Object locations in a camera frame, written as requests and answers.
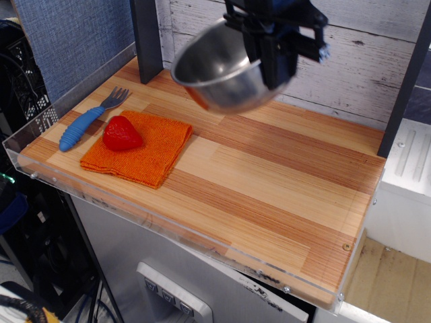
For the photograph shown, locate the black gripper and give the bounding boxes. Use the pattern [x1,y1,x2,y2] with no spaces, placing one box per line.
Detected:
[224,1,329,90]

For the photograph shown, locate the stainless steel pot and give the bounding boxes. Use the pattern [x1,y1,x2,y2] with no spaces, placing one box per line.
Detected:
[170,18,288,114]

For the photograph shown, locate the orange folded cloth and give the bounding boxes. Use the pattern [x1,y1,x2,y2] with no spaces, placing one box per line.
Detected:
[80,110,193,188]

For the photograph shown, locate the red toy strawberry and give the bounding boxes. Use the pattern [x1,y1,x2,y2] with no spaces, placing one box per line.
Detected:
[102,116,143,151]

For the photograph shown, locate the white toy sink unit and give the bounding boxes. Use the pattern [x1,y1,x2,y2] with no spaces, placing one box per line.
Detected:
[364,119,430,262]

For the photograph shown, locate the silver toy fridge cabinet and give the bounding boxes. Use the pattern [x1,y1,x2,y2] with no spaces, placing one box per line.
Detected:
[69,196,315,322]

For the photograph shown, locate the grey dispenser panel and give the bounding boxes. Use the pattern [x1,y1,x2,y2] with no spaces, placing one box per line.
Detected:
[136,262,213,322]

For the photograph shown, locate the dark grey left post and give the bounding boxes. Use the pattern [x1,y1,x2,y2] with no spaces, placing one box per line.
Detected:
[130,0,164,84]

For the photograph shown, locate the dark grey post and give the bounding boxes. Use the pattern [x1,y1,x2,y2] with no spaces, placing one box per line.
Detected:
[377,4,430,158]
[130,0,164,84]

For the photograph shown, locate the dark grey right post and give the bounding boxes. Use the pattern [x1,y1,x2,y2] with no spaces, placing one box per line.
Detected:
[377,4,430,158]

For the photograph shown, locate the blue handled fork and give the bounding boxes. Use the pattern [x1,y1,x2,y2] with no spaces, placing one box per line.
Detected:
[59,87,129,152]

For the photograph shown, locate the clear acrylic guard rail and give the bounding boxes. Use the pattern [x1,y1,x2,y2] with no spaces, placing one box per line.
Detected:
[1,106,368,316]

